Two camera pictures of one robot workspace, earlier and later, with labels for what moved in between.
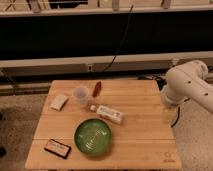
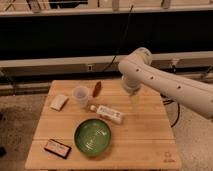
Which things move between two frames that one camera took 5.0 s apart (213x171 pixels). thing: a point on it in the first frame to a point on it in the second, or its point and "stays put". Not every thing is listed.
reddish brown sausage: (97, 89) stays put
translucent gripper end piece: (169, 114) to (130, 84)
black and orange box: (58, 148) stays put
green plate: (92, 137) stays put
